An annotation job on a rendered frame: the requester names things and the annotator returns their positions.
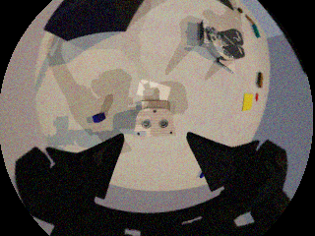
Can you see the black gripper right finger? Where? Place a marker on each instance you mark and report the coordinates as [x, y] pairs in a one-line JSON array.
[[217, 161]]

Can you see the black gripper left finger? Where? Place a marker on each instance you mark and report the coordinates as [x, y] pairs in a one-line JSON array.
[[94, 166]]

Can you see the teal block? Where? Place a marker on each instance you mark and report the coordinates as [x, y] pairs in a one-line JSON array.
[[256, 30]]

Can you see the brown rectangular block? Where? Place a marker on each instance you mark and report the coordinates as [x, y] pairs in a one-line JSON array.
[[260, 80]]

